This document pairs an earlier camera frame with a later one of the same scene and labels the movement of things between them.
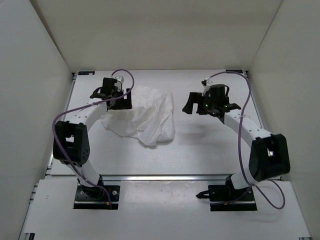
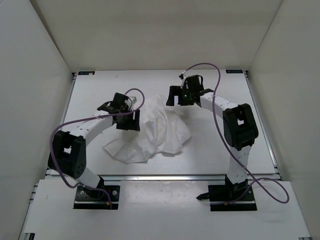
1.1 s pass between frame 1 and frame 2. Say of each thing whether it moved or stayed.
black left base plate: stayed
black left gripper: moved
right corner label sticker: stayed
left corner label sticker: stayed
